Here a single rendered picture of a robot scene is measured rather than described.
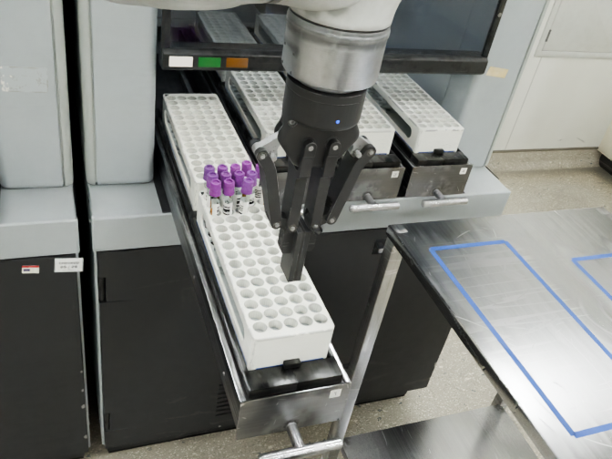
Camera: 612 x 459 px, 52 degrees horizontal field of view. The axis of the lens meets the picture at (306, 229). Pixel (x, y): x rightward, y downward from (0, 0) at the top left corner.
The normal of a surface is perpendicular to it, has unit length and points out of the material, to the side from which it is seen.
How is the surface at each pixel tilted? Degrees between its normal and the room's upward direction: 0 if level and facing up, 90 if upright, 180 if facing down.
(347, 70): 90
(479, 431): 0
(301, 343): 90
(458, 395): 0
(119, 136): 90
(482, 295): 0
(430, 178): 90
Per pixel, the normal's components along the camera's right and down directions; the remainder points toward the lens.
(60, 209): 0.16, -0.80
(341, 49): -0.02, 0.58
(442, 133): 0.33, 0.60
